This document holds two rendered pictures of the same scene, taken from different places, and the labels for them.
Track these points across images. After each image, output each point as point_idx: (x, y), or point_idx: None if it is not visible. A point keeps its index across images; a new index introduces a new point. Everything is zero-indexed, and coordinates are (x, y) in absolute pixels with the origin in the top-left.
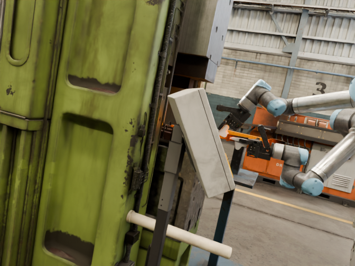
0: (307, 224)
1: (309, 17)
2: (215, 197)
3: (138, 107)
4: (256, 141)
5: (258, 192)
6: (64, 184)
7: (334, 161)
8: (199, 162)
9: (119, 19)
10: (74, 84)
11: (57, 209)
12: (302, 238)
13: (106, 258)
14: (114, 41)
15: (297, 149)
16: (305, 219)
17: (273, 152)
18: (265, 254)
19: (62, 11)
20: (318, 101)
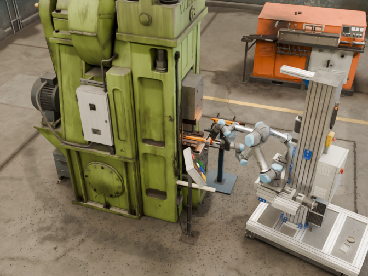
0: (293, 129)
1: None
2: (226, 119)
3: (173, 152)
4: (222, 143)
5: (263, 102)
6: (148, 173)
7: (250, 152)
8: (196, 182)
9: (157, 120)
10: (144, 142)
11: (147, 182)
12: (283, 144)
13: (172, 196)
14: (157, 127)
15: (239, 145)
16: (293, 125)
17: (230, 147)
18: (253, 164)
19: (133, 119)
20: (242, 131)
